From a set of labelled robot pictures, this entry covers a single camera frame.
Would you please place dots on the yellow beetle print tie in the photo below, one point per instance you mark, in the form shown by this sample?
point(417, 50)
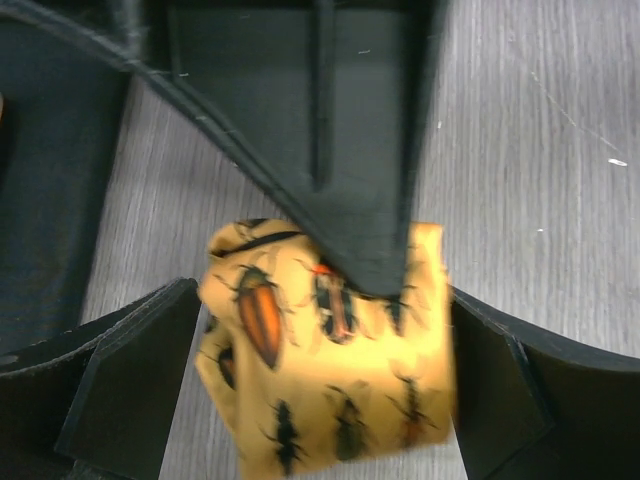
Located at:
point(305, 371)

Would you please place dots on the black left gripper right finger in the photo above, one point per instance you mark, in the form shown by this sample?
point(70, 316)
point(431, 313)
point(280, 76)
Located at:
point(533, 404)

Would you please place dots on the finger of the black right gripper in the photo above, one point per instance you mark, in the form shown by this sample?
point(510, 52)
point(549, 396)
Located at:
point(60, 124)
point(322, 104)

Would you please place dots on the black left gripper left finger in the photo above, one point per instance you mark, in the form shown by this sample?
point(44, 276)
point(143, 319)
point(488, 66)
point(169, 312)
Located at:
point(97, 402)

